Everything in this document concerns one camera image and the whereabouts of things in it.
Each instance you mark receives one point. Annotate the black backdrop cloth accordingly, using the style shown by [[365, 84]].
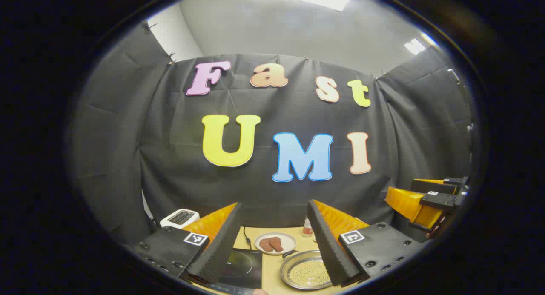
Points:
[[264, 188]]

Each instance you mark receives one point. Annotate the clear plastic bottle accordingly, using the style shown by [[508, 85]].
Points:
[[307, 229]]

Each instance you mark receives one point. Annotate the ceiling light panel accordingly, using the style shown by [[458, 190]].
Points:
[[415, 46]]

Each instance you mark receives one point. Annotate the white round plate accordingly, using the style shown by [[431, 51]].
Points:
[[287, 242]]

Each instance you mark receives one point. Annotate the white toaster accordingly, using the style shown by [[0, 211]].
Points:
[[179, 218]]

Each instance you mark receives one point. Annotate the black induction cooktop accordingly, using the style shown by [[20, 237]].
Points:
[[245, 265]]

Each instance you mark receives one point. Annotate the pile of soybeans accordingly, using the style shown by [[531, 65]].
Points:
[[308, 273]]

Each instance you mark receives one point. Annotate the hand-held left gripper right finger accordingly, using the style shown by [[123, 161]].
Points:
[[325, 239]]

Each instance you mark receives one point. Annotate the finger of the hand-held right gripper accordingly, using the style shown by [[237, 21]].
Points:
[[430, 186], [404, 203]]

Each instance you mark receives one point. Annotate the brown meat piece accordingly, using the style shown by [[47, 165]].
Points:
[[265, 245], [276, 244]]

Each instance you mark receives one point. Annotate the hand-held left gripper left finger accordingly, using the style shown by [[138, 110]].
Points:
[[223, 239]]

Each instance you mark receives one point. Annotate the stainless steel pot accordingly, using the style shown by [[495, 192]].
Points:
[[287, 271]]

